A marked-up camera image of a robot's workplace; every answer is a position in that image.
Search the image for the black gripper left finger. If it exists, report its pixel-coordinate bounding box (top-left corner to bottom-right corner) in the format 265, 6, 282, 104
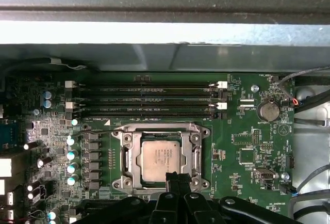
74, 172, 184, 224

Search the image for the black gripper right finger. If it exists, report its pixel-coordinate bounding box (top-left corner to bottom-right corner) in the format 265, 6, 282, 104
177, 173, 294, 224

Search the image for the silver green CPU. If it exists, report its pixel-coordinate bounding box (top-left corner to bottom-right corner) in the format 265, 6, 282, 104
141, 139, 188, 183

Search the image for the metal socket cover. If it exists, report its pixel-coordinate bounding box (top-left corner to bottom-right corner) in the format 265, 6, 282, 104
123, 131, 203, 189

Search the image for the CPU socket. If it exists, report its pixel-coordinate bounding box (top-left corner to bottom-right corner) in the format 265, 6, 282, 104
111, 122, 211, 193

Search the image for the silver internal USB port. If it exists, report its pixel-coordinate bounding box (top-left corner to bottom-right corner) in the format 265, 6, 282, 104
253, 168, 274, 183

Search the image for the green motherboard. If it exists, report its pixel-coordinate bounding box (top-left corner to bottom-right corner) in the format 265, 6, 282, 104
0, 73, 296, 224

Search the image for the round coin battery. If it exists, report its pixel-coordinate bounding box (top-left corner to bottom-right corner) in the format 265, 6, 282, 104
259, 100, 281, 121

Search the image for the black PC case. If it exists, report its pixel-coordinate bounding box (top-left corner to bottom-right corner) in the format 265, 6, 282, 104
0, 0, 330, 224

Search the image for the wire locking lever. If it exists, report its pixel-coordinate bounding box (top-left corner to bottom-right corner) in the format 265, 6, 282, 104
69, 130, 116, 139

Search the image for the thin gray cable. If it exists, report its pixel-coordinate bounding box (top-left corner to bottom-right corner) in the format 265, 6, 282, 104
279, 66, 330, 106

